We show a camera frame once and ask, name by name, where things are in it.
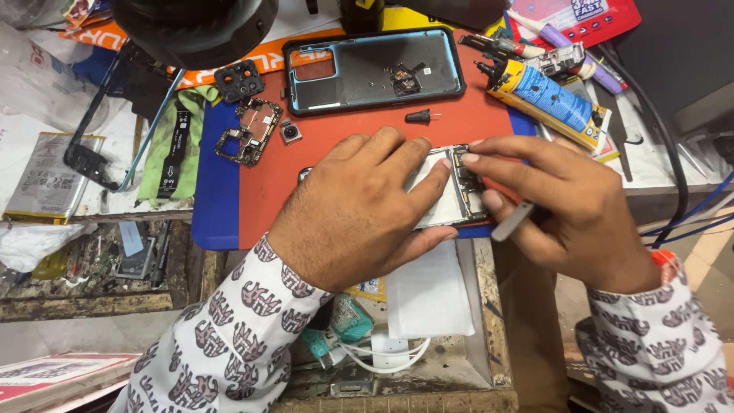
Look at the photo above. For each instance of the person's left hand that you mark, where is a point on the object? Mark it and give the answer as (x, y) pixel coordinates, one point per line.
(344, 218)

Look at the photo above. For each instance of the person's right hand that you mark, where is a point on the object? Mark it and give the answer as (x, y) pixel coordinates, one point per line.
(573, 218)

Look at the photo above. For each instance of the smartphone with white battery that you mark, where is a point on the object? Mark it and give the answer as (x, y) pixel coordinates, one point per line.
(459, 195)

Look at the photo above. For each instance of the red and blue work mat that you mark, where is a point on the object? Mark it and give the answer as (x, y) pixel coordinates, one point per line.
(269, 189)

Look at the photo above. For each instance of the teal charger plug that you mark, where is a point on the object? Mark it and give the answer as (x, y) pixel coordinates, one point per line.
(347, 321)

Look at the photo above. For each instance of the yellow and blue glue tube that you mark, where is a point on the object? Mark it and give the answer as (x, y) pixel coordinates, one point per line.
(550, 100)

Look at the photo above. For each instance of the black glue nozzle cap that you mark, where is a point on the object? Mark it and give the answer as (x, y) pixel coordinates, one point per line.
(418, 116)

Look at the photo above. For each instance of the phone motherboard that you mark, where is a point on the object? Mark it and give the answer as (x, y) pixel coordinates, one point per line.
(250, 131)

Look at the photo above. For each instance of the metal tweezers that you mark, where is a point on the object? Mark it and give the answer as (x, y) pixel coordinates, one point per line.
(692, 159)

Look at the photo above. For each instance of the purple pen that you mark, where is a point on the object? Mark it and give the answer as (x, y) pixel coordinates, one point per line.
(599, 72)

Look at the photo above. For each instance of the black phone back cover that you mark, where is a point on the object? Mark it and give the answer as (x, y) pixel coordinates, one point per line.
(367, 69)

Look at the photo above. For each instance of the small grey circuit board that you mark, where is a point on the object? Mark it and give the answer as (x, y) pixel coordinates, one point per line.
(561, 60)

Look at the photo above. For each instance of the orange printed strip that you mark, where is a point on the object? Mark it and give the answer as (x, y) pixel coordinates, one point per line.
(269, 57)

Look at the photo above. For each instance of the white tube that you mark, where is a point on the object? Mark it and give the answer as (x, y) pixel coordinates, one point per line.
(525, 35)

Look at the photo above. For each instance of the black box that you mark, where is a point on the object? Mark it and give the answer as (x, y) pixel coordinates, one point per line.
(682, 51)

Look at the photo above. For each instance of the green cloth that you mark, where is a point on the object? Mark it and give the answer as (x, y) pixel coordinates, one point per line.
(152, 166)

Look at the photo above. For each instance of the red charger package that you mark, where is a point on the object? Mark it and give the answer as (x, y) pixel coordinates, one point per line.
(573, 17)

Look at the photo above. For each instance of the black bottle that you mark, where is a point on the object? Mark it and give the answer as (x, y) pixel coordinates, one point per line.
(362, 14)

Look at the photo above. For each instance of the black round lamp head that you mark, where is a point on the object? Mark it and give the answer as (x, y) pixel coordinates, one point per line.
(195, 28)

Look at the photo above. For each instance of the cluttered wooden drawer tray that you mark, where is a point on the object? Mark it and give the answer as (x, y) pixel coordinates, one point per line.
(103, 269)

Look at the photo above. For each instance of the silver phone battery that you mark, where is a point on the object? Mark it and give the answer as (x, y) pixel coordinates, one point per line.
(51, 178)

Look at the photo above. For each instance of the white crumpled tissue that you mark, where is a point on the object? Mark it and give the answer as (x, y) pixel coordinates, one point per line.
(34, 244)

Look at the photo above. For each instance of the clear plastic bag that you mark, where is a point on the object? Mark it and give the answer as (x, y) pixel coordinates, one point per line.
(40, 86)

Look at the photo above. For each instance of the pink and white box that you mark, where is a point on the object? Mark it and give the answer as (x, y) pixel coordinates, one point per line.
(51, 378)

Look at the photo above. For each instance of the small camera module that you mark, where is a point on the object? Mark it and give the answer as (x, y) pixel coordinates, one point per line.
(291, 132)

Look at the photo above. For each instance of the small black camera part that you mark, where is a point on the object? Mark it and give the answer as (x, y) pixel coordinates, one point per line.
(406, 80)

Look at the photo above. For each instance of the black camera lens frame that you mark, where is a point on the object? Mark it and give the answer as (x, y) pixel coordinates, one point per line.
(239, 80)

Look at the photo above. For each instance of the black phone middle frame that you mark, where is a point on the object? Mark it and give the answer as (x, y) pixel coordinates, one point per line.
(92, 155)

